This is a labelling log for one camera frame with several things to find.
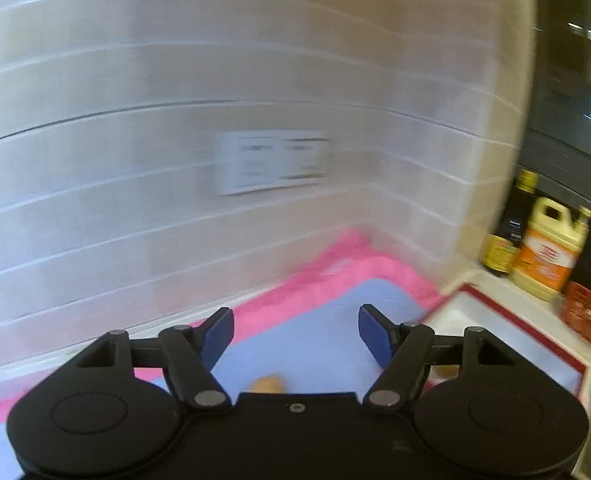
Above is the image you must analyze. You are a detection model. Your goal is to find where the brown kiwi fruit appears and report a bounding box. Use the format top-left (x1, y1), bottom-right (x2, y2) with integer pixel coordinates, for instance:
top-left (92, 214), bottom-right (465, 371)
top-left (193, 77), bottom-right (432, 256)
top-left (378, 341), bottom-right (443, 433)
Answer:
top-left (249, 374), bottom-right (287, 394)

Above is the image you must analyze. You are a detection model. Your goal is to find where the orange fruit far right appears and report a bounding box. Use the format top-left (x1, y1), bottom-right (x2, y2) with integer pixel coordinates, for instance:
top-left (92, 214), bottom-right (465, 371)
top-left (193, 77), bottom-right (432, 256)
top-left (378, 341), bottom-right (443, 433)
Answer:
top-left (432, 365), bottom-right (459, 380)

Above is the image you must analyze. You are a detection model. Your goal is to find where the red white box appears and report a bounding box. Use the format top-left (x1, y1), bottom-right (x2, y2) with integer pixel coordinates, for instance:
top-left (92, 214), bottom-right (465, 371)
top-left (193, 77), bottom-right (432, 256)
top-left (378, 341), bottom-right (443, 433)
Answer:
top-left (422, 284), bottom-right (587, 396)

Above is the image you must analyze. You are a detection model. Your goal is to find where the blue quilted mat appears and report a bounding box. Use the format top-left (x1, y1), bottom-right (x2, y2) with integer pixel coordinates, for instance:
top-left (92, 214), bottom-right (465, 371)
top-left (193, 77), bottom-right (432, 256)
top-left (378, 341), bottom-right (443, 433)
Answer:
top-left (0, 277), bottom-right (429, 480)

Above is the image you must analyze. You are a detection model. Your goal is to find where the pink ruffled cloth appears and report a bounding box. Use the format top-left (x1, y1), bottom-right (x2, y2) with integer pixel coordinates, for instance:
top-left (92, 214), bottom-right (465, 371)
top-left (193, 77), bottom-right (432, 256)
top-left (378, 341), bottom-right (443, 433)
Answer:
top-left (0, 227), bottom-right (446, 430)

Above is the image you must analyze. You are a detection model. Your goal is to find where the dark soy sauce bottle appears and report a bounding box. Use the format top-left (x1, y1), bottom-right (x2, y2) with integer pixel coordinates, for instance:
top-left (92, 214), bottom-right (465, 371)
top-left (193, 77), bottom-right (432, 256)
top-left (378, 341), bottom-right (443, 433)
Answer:
top-left (481, 169), bottom-right (538, 276)

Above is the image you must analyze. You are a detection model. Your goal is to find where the yellow detergent jug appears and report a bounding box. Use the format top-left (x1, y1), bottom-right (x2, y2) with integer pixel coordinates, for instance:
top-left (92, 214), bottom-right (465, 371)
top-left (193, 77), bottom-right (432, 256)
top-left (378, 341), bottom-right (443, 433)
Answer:
top-left (510, 197), bottom-right (591, 301)

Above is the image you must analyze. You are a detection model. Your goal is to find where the red plastic basket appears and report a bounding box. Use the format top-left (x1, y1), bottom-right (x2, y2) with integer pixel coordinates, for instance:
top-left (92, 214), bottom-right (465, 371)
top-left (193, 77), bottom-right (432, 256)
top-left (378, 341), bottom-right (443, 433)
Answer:
top-left (562, 282), bottom-right (591, 344)

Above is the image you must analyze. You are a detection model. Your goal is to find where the white double wall socket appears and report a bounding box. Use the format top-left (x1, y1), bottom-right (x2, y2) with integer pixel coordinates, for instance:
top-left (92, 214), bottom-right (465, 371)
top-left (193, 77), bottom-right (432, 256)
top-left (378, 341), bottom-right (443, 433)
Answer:
top-left (216, 129), bottom-right (330, 196)

